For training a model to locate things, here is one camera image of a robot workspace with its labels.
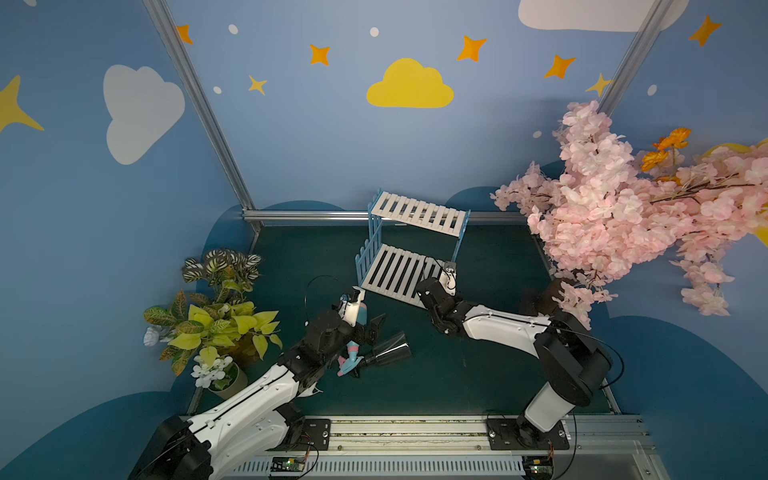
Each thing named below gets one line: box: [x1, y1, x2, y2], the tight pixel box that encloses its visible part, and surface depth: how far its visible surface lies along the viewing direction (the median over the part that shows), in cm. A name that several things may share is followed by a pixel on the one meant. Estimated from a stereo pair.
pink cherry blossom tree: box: [490, 100, 768, 326], surface depth 58 cm
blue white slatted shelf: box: [355, 189, 471, 308], surface depth 95 cm
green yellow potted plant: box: [143, 248, 283, 399], surface depth 73 cm
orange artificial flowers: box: [641, 128, 693, 186], surface depth 66 cm
